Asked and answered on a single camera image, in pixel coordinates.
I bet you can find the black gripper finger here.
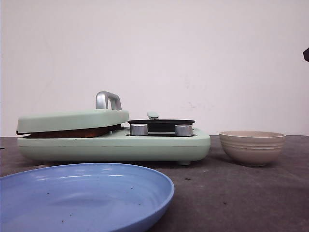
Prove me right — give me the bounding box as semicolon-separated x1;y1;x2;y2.
303;48;309;60

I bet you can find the beige ribbed bowl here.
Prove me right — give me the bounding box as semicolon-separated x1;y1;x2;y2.
219;131;286;166

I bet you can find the mint green hinged lid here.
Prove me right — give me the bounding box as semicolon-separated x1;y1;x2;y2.
16;91;129;134

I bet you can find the toast bread slice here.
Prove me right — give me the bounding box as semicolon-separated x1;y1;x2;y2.
26;124;123;139

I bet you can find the mint green breakfast maker base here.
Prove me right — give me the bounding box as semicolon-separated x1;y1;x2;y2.
17;127;211;165

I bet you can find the silver right control knob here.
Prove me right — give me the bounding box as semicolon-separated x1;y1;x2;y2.
174;124;193;137

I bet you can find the silver control knob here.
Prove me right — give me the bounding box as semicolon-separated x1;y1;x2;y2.
174;124;193;137
130;124;148;136

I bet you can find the black round frying pan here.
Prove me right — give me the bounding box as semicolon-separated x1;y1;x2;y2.
128;119;195;133

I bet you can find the silver left control knob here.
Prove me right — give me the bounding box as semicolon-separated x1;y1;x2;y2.
130;124;148;136

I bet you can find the blue round plate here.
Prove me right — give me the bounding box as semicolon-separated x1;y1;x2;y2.
0;163;175;232

